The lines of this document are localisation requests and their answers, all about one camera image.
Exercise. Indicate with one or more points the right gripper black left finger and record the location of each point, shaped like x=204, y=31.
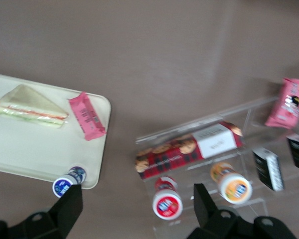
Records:
x=67, y=211

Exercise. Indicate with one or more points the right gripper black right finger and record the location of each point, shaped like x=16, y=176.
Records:
x=206, y=216

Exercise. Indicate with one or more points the triangular sandwich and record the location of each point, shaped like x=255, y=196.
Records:
x=30, y=107

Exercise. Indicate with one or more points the beige plastic tray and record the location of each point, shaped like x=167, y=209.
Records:
x=27, y=149

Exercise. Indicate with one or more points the blue lid yogurt cup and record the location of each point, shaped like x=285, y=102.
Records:
x=67, y=180

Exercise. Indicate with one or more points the clear acrylic stepped shelf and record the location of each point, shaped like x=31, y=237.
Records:
x=239, y=211

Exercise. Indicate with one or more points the orange lid yogurt cup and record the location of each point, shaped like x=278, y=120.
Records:
x=233, y=185

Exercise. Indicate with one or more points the red lid yogurt cup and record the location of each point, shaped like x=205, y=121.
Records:
x=167, y=201

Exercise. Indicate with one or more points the red cookie box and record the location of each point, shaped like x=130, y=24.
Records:
x=184, y=152

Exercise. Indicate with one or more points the pink wrapped snack bar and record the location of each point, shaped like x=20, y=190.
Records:
x=87, y=117

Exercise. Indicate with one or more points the pink cartoon print snack pack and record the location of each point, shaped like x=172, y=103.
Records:
x=287, y=104

